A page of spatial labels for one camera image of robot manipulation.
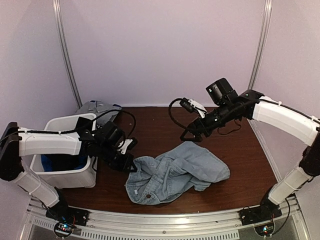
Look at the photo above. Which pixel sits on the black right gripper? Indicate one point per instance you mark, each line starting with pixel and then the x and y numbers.
pixel 198 137

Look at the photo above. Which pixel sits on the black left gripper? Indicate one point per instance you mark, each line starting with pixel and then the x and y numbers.
pixel 124 164

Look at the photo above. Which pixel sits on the light blue denim skirt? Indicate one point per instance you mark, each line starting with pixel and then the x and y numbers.
pixel 163 179

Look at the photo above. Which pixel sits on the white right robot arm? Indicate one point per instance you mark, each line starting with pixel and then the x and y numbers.
pixel 254 105

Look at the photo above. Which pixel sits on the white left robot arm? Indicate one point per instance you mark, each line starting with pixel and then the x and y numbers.
pixel 20 142

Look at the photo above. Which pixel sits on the white plastic laundry bin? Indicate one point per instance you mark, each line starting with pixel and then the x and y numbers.
pixel 84 177

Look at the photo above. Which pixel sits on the folded grey button shirt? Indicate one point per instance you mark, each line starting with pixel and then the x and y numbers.
pixel 98 108

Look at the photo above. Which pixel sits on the blue garment in bin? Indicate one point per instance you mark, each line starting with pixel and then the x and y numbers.
pixel 62 162

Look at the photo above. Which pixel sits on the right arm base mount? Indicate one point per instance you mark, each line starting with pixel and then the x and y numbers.
pixel 261 217

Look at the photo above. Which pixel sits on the right aluminium frame post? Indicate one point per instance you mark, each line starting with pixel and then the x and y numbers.
pixel 264 30

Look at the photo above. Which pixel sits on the aluminium frame post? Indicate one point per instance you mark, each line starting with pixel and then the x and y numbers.
pixel 65 52
pixel 264 30

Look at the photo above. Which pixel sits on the front aluminium rail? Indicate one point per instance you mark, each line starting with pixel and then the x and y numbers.
pixel 219 225

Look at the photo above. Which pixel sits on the left aluminium frame post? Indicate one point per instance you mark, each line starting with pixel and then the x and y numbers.
pixel 65 52

